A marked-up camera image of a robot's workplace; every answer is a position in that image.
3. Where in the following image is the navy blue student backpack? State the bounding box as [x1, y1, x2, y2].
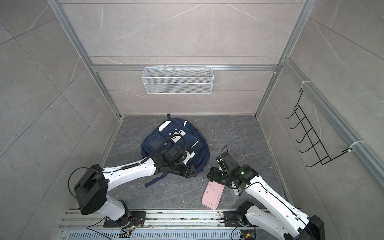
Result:
[141, 114, 210, 188]

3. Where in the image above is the pink pencil case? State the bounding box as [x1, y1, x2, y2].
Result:
[202, 181, 225, 210]

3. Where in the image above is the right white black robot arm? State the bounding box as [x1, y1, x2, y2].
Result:
[208, 152, 326, 240]

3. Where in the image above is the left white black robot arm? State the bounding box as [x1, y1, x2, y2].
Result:
[71, 134, 198, 227]

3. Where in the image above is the clear plastic ruler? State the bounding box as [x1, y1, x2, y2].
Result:
[233, 185, 240, 196]

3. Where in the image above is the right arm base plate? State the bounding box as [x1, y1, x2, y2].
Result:
[219, 211, 253, 227]

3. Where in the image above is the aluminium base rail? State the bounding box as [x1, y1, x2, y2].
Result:
[58, 209, 263, 240]

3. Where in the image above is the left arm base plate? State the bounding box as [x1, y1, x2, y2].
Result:
[103, 211, 147, 228]

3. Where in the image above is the white wire mesh basket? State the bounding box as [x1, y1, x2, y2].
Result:
[142, 67, 214, 95]

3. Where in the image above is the black wire hook rack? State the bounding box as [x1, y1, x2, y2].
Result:
[284, 89, 353, 168]

